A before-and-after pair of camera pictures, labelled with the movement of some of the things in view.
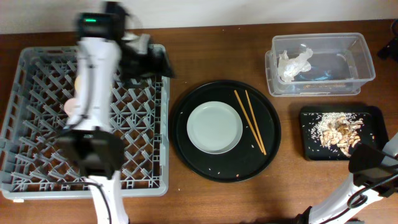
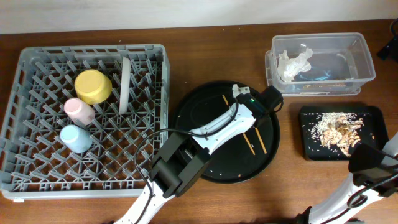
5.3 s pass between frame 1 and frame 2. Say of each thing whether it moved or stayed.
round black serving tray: stayed
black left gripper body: moved
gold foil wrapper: stayed
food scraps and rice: stayed
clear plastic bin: stayed
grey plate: moved
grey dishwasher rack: stayed
